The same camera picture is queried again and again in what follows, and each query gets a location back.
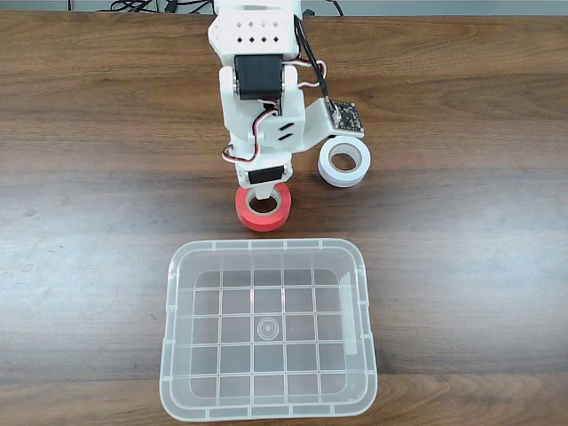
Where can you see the red tape roll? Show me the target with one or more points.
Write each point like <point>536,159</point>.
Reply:
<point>262,222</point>

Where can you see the clear plastic storage box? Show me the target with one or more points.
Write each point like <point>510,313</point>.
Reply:
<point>266,328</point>

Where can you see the white tape roll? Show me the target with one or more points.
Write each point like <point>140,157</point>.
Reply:
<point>344,177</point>

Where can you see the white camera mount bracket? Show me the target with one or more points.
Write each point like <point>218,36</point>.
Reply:
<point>317,124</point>

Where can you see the black camera circuit board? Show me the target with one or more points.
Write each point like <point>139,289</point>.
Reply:
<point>348,117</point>

